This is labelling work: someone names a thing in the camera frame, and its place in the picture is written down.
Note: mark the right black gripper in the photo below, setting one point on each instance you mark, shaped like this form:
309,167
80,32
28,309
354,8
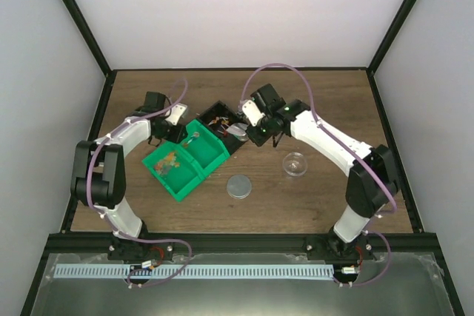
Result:
258,140

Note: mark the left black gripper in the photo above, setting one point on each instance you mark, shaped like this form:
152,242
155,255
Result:
176,137

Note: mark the metal scoop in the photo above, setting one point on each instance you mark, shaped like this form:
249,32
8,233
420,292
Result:
237,129

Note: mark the green bin with lollipop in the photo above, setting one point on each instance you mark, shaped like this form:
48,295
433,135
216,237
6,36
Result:
207,153

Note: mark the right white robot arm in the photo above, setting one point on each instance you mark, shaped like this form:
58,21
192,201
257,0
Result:
372,180

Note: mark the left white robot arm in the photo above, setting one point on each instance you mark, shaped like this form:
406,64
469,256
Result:
99,178

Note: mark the green bin with star candies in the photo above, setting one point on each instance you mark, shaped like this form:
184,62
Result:
179,182

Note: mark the pile of star candies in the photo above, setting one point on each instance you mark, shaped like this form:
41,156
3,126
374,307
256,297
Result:
167,163

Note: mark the blue lollipop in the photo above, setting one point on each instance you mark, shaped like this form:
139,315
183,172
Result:
192,138

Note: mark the clear plastic cup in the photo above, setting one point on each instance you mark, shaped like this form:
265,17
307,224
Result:
294,164

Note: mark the black plastic bin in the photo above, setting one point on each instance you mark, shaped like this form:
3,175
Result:
217,118

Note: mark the round grey lid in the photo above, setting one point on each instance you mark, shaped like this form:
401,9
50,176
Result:
239,186

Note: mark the grey metal front panel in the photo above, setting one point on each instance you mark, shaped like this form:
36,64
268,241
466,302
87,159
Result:
396,284

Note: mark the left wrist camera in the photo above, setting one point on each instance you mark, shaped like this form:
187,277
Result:
174,115

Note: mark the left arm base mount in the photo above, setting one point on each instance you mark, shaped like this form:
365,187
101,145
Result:
133,252

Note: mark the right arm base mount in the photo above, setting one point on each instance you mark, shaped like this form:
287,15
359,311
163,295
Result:
332,249

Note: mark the light blue slotted cable duct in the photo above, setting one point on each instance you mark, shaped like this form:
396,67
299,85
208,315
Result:
196,272

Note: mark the black aluminium frame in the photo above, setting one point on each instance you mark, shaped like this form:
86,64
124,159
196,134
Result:
418,241

